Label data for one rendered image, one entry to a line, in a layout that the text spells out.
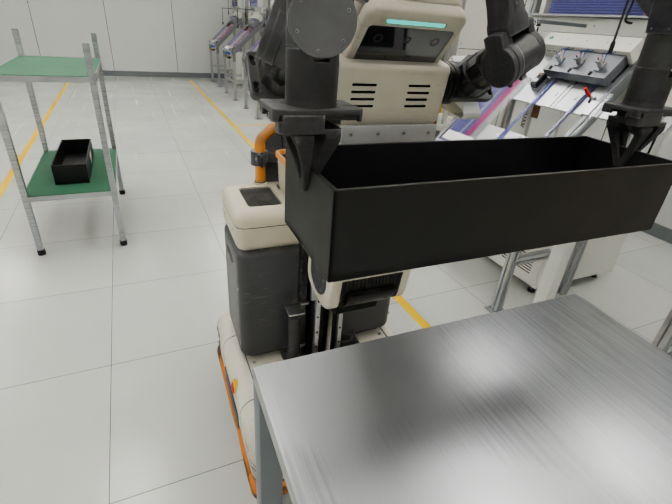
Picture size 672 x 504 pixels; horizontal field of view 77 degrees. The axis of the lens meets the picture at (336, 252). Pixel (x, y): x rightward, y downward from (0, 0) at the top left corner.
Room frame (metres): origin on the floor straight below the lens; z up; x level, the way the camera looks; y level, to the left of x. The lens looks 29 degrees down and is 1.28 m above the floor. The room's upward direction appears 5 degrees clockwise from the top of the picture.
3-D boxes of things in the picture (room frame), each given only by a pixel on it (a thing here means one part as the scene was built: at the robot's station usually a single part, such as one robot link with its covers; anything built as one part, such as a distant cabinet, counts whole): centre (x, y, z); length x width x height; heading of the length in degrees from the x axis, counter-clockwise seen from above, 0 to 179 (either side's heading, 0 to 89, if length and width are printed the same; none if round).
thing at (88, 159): (2.51, 1.67, 0.41); 0.57 x 0.17 x 0.11; 26
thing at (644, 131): (0.73, -0.48, 1.14); 0.07 x 0.07 x 0.09; 25
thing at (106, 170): (2.51, 1.67, 0.55); 0.91 x 0.46 x 1.10; 26
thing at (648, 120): (0.72, -0.46, 1.14); 0.07 x 0.07 x 0.09; 25
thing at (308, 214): (0.60, -0.22, 1.07); 0.57 x 0.17 x 0.11; 115
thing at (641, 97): (0.72, -0.47, 1.21); 0.10 x 0.07 x 0.07; 115
